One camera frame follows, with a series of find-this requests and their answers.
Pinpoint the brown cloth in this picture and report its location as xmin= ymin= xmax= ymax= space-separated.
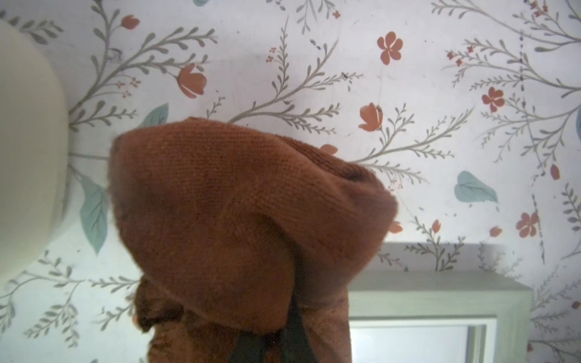
xmin=108 ymin=118 xmax=398 ymax=362

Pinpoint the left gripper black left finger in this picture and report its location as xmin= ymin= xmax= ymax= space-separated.
xmin=228 ymin=332 xmax=267 ymax=363

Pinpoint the green picture frame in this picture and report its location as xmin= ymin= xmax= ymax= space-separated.
xmin=349 ymin=271 xmax=532 ymax=362

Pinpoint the cream box with green lid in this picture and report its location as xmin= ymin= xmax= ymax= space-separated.
xmin=1 ymin=21 xmax=69 ymax=283

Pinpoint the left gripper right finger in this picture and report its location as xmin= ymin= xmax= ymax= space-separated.
xmin=280 ymin=296 xmax=318 ymax=363

